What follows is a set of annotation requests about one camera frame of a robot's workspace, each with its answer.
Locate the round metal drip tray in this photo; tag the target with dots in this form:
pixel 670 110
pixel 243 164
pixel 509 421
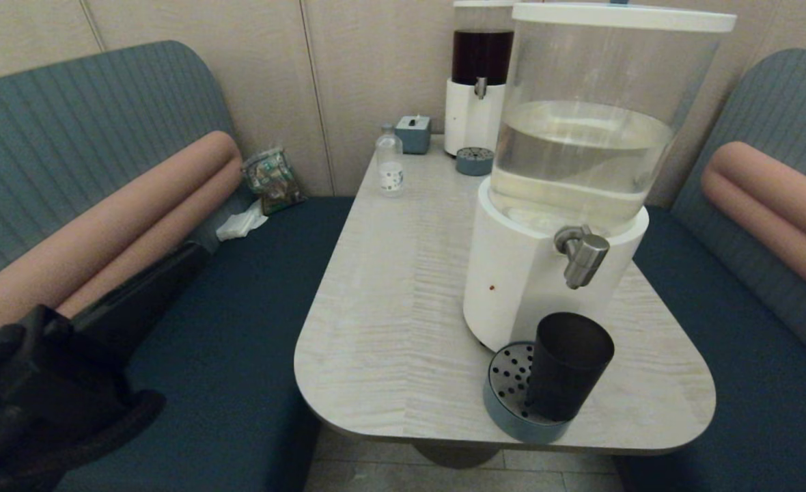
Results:
pixel 509 376

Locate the small blue drip tray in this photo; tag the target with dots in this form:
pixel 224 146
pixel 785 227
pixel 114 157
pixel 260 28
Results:
pixel 475 162

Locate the white crumpled tissue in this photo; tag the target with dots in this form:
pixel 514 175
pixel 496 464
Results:
pixel 241 223

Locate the large white dispenser lid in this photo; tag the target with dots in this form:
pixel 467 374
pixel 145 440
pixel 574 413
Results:
pixel 621 18

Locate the large clear water dispenser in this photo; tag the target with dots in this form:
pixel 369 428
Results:
pixel 522 273

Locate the small dark drink dispenser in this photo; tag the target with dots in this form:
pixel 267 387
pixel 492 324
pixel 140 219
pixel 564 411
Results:
pixel 470 123

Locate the clear plastic bottle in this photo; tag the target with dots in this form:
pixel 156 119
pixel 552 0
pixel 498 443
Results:
pixel 390 170

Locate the black plastic cup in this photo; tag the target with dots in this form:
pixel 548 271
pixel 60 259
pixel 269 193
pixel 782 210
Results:
pixel 570 369

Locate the small steel dispenser tap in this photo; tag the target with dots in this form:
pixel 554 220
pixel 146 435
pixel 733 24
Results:
pixel 481 88

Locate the small white dispenser lid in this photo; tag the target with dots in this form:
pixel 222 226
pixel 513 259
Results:
pixel 478 3

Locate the large steel dispenser tap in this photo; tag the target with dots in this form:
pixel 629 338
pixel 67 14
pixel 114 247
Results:
pixel 584 260

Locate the teal upholstered bench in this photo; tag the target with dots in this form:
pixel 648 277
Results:
pixel 239 355
pixel 751 383

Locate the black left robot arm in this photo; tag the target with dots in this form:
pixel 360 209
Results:
pixel 34 396

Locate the blue-grey tissue box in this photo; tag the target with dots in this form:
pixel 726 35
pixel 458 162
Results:
pixel 413 136

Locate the printed snack bag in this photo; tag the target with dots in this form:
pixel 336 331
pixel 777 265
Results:
pixel 273 180

